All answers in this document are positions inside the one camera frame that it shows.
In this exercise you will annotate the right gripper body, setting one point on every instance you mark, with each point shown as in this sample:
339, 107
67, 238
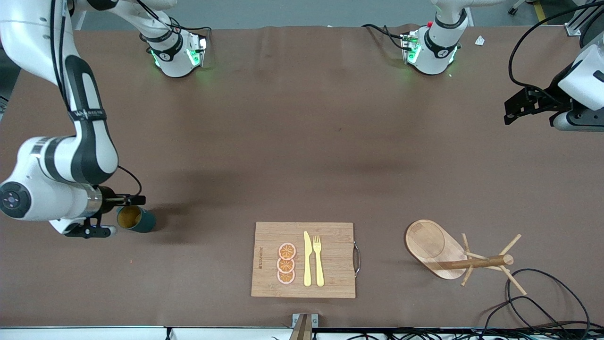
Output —
108, 197

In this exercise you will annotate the teal cup with tan inside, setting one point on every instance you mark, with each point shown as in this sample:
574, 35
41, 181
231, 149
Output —
144, 222

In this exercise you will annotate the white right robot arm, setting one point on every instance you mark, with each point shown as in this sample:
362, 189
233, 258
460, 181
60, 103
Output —
85, 118

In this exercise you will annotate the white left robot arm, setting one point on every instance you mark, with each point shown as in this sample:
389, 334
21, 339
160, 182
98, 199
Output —
432, 52

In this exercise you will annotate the wooden mug rack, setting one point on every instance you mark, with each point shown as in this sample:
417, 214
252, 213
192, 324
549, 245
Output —
429, 245

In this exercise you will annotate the white paper scrap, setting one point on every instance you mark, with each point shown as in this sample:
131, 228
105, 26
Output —
480, 40

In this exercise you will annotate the orange slice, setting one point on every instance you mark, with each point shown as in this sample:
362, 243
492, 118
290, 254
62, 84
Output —
286, 277
286, 265
287, 250

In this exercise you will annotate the brown table cover sheet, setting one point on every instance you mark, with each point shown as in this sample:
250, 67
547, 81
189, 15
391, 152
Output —
302, 141

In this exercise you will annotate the yellow plastic knife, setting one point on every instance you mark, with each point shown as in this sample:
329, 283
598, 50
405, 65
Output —
307, 264

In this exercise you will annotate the yellow plastic fork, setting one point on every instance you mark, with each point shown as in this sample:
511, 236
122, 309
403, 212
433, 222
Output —
319, 269

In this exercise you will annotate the bamboo cutting board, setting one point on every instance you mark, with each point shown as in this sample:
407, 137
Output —
330, 278

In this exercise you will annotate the aluminium frame post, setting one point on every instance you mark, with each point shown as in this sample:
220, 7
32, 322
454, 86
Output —
572, 28

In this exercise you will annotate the wooden post with metal bracket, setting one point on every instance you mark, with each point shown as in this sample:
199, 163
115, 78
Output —
302, 328

